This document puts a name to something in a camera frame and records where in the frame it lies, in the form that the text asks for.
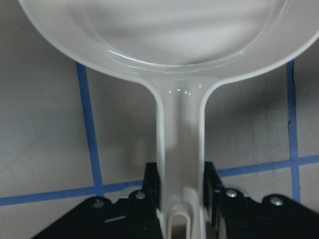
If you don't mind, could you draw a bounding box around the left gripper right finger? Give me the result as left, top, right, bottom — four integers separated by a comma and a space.
204, 162, 249, 239

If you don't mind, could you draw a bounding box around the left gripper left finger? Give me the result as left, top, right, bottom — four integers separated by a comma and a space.
128, 162, 162, 239

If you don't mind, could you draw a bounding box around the beige plastic dustpan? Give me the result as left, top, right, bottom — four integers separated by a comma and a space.
20, 0, 319, 239

